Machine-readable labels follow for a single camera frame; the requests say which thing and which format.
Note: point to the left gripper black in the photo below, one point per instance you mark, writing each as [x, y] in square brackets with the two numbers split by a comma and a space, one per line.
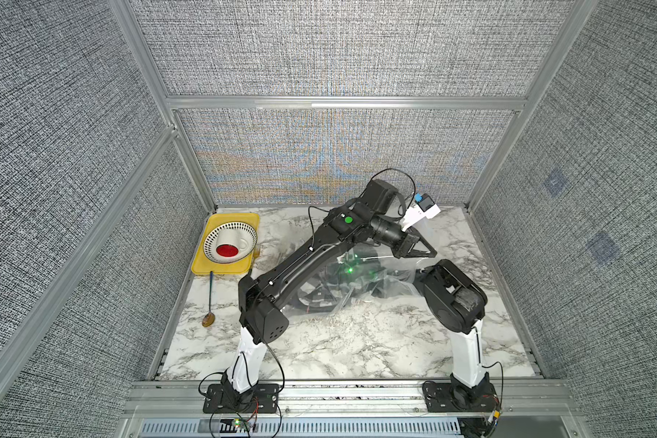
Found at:
[407, 242]

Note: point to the clear plastic vacuum bag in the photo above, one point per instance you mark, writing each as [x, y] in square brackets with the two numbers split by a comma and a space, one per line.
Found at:
[350, 279]

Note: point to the black shirt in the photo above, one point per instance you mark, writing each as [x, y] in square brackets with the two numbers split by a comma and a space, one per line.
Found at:
[339, 279]

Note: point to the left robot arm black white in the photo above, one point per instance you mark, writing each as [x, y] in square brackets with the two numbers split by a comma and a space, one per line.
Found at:
[360, 219]

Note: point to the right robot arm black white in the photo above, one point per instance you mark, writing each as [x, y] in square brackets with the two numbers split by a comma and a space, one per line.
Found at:
[458, 303]

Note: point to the white patterned bowl red inside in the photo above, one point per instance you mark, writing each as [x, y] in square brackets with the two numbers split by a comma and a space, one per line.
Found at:
[230, 242]

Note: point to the yellow plastic tray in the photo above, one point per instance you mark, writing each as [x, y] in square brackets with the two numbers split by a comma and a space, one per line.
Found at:
[202, 266]

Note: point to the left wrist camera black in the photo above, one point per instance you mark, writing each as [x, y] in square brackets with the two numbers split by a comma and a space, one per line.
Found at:
[423, 207]

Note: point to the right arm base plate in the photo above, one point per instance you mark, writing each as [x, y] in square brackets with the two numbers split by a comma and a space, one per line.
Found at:
[448, 397]

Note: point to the white slotted cable duct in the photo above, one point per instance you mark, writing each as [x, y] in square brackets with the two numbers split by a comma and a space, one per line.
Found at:
[304, 427]

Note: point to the front aluminium rail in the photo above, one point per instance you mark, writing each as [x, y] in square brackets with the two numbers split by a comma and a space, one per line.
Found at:
[373, 398]

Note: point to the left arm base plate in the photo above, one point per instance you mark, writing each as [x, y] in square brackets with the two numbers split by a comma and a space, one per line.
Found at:
[223, 399]

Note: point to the aluminium frame of enclosure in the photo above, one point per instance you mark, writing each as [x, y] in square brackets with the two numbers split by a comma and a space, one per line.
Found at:
[574, 204]

